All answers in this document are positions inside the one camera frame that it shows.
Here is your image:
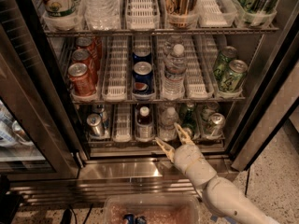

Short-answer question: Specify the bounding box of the empty white tray middle shelf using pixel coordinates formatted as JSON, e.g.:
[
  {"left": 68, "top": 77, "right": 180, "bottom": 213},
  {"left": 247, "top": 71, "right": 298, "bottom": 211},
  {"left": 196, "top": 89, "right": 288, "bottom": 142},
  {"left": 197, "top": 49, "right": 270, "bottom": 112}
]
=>
[{"left": 102, "top": 36, "right": 128, "bottom": 102}]

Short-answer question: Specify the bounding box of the top shelf large water bottle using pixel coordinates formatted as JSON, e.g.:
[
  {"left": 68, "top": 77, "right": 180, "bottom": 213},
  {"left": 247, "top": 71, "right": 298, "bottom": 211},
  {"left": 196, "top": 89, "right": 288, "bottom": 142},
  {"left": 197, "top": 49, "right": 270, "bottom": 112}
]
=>
[{"left": 83, "top": 0, "right": 121, "bottom": 31}]

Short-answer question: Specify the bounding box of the clear plastic bin on floor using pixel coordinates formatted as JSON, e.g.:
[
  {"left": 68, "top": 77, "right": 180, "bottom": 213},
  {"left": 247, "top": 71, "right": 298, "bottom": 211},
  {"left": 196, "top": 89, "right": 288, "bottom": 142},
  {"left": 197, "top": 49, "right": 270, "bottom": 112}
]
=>
[{"left": 103, "top": 194, "right": 201, "bottom": 224}]

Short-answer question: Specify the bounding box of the green glass bottle bottom shelf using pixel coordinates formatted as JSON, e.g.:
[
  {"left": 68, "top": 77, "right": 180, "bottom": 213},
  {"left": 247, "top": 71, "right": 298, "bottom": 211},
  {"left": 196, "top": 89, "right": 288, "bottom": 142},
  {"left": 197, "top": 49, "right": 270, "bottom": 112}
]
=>
[{"left": 178, "top": 103, "right": 197, "bottom": 130}]

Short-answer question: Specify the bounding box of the blue tape cross on floor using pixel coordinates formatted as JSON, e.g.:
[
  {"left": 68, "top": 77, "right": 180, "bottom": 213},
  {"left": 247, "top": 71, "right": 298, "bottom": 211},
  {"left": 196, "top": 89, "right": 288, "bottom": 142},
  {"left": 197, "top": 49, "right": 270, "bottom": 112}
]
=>
[{"left": 210, "top": 215, "right": 236, "bottom": 224}]

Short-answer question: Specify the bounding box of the front blue Pepsi can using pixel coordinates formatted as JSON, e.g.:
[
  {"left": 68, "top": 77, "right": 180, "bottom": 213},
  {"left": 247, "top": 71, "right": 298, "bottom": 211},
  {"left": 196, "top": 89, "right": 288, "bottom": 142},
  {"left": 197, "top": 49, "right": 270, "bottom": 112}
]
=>
[{"left": 133, "top": 62, "right": 153, "bottom": 94}]

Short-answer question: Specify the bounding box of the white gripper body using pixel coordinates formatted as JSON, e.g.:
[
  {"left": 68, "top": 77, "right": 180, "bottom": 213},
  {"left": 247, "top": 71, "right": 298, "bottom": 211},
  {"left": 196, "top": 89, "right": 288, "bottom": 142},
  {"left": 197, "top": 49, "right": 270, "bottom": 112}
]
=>
[{"left": 174, "top": 145, "right": 217, "bottom": 188}]

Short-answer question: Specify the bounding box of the top shelf tan tall can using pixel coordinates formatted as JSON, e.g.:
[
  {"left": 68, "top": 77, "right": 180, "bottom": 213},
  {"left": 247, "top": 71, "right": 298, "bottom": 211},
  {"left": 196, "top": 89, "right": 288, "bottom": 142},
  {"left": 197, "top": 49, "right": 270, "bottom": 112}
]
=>
[{"left": 164, "top": 0, "right": 198, "bottom": 28}]

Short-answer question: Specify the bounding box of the middle shelf front water bottle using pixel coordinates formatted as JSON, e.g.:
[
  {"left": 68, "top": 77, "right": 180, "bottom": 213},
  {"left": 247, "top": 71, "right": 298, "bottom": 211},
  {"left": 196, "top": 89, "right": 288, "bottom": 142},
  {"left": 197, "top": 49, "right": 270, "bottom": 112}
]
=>
[{"left": 163, "top": 44, "right": 187, "bottom": 100}]

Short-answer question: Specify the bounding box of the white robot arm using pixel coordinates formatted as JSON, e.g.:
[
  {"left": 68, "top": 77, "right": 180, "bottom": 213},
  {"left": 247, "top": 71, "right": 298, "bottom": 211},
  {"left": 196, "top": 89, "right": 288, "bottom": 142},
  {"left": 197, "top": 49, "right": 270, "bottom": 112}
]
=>
[{"left": 156, "top": 122, "right": 279, "bottom": 224}]

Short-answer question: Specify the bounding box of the green can bottom shelf centre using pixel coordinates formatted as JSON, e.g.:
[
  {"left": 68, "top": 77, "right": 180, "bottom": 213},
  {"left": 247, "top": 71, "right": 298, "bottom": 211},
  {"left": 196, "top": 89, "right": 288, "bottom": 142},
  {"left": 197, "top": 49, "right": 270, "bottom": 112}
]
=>
[{"left": 183, "top": 127, "right": 200, "bottom": 140}]

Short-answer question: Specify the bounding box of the front silver can bottom shelf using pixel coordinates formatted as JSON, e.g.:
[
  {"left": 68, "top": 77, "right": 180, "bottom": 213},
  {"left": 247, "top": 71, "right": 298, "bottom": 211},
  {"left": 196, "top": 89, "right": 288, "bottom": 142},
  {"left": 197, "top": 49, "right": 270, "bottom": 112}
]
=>
[{"left": 87, "top": 114, "right": 105, "bottom": 136}]

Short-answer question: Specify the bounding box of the orange soda can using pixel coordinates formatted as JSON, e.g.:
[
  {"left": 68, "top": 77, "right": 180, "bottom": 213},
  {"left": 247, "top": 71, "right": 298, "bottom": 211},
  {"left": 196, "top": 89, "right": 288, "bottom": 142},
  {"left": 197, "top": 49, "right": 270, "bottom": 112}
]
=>
[
  {"left": 71, "top": 49, "right": 98, "bottom": 84},
  {"left": 76, "top": 36, "right": 100, "bottom": 70},
  {"left": 68, "top": 63, "right": 96, "bottom": 96}
]

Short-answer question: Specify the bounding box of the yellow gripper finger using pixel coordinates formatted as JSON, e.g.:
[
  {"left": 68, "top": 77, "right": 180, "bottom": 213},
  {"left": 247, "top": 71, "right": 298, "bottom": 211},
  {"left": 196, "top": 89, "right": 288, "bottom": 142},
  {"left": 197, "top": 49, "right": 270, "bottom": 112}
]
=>
[
  {"left": 174, "top": 122, "right": 193, "bottom": 145},
  {"left": 155, "top": 137, "right": 175, "bottom": 162}
]

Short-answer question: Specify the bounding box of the glass fridge door left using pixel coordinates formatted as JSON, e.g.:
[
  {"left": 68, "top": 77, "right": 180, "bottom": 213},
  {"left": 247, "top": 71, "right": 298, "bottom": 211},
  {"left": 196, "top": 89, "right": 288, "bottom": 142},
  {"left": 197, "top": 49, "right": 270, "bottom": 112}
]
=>
[{"left": 0, "top": 0, "right": 80, "bottom": 182}]

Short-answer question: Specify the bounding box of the front orange soda can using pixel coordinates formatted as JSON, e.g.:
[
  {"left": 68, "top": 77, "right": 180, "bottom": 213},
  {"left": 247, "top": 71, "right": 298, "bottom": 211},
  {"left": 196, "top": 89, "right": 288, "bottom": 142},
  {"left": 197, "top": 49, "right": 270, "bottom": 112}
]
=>
[{"left": 68, "top": 63, "right": 96, "bottom": 96}]

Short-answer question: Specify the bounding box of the empty white tray top shelf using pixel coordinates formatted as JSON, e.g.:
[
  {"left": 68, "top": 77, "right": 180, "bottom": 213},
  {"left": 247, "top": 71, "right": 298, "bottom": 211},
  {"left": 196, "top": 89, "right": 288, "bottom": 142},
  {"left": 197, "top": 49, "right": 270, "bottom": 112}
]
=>
[{"left": 125, "top": 0, "right": 160, "bottom": 30}]

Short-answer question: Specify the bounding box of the black cable on floor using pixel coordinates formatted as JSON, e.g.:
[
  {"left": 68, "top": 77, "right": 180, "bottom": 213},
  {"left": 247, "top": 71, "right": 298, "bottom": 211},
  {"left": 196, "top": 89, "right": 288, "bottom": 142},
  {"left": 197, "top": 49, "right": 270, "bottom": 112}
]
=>
[{"left": 244, "top": 167, "right": 251, "bottom": 197}]

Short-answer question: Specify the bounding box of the front green can middle shelf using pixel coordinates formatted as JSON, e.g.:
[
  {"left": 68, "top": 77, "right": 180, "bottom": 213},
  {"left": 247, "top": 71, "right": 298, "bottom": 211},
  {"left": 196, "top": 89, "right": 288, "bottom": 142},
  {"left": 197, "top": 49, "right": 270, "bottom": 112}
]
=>
[{"left": 218, "top": 60, "right": 248, "bottom": 92}]

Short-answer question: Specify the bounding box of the top shelf green tall can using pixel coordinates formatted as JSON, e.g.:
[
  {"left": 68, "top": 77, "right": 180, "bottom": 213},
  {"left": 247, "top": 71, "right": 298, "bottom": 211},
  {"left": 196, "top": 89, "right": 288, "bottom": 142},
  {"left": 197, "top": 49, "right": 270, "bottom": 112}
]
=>
[{"left": 232, "top": 0, "right": 278, "bottom": 29}]

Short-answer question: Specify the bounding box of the silver can shelf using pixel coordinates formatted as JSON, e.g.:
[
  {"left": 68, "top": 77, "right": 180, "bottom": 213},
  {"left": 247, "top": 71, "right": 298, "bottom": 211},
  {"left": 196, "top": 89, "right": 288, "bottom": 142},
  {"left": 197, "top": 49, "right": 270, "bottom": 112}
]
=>
[
  {"left": 92, "top": 105, "right": 109, "bottom": 130},
  {"left": 87, "top": 114, "right": 105, "bottom": 136}
]

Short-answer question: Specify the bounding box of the front right can bottom shelf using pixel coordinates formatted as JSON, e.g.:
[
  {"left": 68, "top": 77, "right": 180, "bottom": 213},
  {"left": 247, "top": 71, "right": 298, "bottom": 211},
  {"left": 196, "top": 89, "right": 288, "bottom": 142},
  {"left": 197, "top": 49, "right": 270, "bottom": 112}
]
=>
[{"left": 204, "top": 113, "right": 225, "bottom": 138}]

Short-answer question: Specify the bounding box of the rear silver can bottom shelf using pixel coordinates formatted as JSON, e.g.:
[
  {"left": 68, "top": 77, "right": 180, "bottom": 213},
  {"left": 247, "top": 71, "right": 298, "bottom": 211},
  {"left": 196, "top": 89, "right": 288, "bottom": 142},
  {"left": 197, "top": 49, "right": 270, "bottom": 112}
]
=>
[{"left": 92, "top": 105, "right": 109, "bottom": 130}]

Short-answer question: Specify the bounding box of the empty white tray bottom shelf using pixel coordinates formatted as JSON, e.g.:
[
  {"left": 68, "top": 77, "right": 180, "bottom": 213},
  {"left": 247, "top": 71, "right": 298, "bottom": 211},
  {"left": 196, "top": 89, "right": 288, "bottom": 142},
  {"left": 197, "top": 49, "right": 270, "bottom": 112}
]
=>
[{"left": 112, "top": 104, "right": 132, "bottom": 142}]

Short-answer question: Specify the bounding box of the rear blue Pepsi can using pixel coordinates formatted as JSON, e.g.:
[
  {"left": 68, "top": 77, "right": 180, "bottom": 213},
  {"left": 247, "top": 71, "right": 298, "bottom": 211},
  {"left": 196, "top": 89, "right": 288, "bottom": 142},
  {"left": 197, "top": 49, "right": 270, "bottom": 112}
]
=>
[{"left": 133, "top": 46, "right": 151, "bottom": 63}]

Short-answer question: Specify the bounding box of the rear green can middle shelf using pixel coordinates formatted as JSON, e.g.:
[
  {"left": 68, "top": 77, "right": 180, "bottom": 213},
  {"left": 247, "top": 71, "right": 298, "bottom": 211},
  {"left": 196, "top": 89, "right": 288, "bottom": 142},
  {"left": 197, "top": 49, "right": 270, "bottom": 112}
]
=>
[{"left": 213, "top": 46, "right": 237, "bottom": 81}]

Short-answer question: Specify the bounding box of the dark drink bottle white cap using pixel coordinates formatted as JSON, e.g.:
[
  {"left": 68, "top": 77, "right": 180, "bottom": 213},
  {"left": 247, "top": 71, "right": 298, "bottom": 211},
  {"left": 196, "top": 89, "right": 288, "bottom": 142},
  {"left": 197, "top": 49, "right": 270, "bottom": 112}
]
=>
[{"left": 137, "top": 106, "right": 153, "bottom": 139}]

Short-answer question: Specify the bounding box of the right fridge door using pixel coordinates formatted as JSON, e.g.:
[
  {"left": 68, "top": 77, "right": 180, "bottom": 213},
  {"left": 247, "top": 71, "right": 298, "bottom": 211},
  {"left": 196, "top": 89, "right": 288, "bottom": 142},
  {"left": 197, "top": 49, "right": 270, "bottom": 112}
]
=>
[{"left": 231, "top": 0, "right": 299, "bottom": 171}]

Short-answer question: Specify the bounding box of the blue pepsi can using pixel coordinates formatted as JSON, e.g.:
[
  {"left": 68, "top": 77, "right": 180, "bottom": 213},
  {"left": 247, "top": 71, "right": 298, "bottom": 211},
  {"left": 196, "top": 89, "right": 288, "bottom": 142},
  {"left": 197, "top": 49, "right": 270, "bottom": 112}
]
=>
[
  {"left": 133, "top": 62, "right": 153, "bottom": 94},
  {"left": 133, "top": 46, "right": 151, "bottom": 63}
]

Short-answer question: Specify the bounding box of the middle orange soda can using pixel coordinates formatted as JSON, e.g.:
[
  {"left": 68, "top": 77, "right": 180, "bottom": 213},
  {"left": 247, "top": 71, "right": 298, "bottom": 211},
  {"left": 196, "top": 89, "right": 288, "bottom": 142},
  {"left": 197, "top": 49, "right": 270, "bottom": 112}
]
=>
[{"left": 71, "top": 49, "right": 98, "bottom": 84}]

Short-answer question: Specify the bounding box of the empty white tray shelf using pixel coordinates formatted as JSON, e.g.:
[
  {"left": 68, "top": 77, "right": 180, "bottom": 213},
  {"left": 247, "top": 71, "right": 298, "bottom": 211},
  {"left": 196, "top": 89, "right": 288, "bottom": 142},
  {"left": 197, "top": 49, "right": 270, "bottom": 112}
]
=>
[
  {"left": 112, "top": 104, "right": 132, "bottom": 142},
  {"left": 102, "top": 36, "right": 128, "bottom": 102},
  {"left": 125, "top": 0, "right": 160, "bottom": 30}
]

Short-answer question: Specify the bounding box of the rear orange soda can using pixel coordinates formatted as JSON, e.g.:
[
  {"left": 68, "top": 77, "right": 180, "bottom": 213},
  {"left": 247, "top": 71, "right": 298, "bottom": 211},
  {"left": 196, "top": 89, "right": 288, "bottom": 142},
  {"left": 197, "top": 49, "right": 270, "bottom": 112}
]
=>
[{"left": 76, "top": 36, "right": 100, "bottom": 70}]

